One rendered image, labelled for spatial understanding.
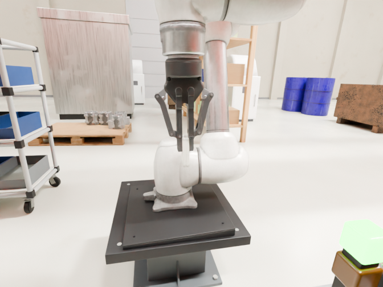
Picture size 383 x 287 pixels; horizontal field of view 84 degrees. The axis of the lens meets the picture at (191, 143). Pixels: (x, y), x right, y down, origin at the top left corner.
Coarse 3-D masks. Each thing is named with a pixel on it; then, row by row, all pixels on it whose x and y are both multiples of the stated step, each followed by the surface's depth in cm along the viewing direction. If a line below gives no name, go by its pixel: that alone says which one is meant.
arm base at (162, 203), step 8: (152, 192) 92; (192, 192) 95; (152, 200) 91; (160, 200) 88; (168, 200) 86; (176, 200) 86; (184, 200) 88; (192, 200) 89; (160, 208) 85; (168, 208) 86; (176, 208) 86; (192, 208) 87
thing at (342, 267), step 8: (336, 256) 30; (344, 256) 30; (336, 264) 30; (344, 264) 29; (352, 264) 28; (336, 272) 31; (344, 272) 29; (352, 272) 28; (360, 272) 27; (368, 272) 27; (376, 272) 28; (344, 280) 29; (352, 280) 28; (360, 280) 27; (368, 280) 28; (376, 280) 28
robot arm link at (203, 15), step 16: (160, 0) 37; (176, 0) 36; (192, 0) 36; (208, 0) 37; (224, 0) 37; (160, 16) 39; (176, 16) 37; (192, 16) 38; (208, 16) 39; (224, 16) 40
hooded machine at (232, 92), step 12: (228, 60) 420; (240, 60) 404; (252, 84) 410; (228, 96) 422; (240, 96) 410; (252, 96) 417; (240, 108) 417; (252, 108) 425; (240, 120) 429; (252, 120) 438
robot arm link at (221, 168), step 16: (208, 32) 86; (224, 32) 86; (208, 48) 87; (224, 48) 88; (208, 64) 88; (224, 64) 88; (208, 80) 88; (224, 80) 87; (224, 96) 87; (208, 112) 88; (224, 112) 87; (208, 128) 88; (224, 128) 87; (208, 144) 85; (224, 144) 83; (208, 160) 83; (224, 160) 83; (240, 160) 84; (208, 176) 84; (224, 176) 84; (240, 176) 87
